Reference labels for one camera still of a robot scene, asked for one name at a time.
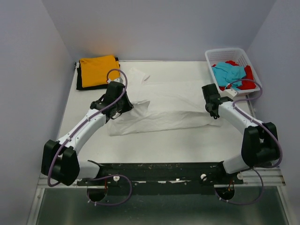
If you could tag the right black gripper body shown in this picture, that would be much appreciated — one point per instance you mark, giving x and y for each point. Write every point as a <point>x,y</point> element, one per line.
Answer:
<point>213,114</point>

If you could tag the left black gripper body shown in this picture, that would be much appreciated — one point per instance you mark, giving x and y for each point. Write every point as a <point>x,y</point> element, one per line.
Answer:
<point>123,104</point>

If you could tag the white t shirt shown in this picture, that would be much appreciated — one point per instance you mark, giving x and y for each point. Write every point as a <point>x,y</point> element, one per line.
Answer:
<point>159,106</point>

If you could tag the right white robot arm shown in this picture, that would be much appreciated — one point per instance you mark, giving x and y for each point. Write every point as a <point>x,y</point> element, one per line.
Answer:
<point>260,145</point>

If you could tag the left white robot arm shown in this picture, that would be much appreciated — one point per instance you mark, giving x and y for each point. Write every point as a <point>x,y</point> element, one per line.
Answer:
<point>60,158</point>

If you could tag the light blue t shirt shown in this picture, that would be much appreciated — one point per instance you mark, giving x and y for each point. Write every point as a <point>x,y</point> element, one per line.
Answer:
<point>229,75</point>

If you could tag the folded orange t shirt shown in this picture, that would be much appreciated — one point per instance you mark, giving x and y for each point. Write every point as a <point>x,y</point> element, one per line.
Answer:
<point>98,70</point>

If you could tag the folded black t shirt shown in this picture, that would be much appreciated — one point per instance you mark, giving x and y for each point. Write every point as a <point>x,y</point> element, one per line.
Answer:
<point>93,87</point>

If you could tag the red t shirt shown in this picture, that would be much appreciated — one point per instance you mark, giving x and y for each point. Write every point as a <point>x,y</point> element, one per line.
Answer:
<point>249,78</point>

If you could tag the white plastic basket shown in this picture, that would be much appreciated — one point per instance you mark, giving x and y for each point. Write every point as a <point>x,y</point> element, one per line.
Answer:
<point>238,55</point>

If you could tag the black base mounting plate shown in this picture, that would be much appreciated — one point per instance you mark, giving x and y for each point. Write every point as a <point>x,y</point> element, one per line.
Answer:
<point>163,179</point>

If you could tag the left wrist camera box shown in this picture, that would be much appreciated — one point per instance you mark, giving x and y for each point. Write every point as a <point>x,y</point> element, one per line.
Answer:
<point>118,80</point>

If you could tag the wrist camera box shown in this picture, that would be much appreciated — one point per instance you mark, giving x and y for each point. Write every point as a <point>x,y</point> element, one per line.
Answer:
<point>230,93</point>
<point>118,80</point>

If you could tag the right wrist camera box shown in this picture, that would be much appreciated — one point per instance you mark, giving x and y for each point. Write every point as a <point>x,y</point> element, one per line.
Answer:
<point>230,93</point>

